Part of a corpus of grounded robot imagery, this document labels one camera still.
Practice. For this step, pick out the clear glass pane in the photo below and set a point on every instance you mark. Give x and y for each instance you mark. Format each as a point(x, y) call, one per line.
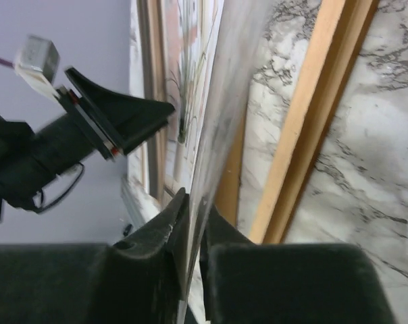
point(241, 27)

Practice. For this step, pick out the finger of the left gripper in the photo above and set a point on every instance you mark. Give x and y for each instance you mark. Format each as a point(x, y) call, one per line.
point(137, 132)
point(110, 110)

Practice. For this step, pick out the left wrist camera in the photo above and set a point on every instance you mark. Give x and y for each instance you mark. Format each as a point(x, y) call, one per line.
point(37, 63)

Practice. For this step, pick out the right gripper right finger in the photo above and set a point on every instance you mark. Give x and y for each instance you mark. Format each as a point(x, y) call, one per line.
point(245, 282)

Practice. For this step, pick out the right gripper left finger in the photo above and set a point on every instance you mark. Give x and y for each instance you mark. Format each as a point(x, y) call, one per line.
point(136, 280)

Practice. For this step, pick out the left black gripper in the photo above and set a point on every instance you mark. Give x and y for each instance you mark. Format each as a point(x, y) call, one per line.
point(29, 161)

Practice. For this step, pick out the wooden picture frame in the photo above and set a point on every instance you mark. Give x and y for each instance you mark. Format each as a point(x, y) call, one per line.
point(335, 42)

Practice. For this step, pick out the plant window photo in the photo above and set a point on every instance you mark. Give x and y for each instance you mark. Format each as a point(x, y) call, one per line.
point(190, 31)

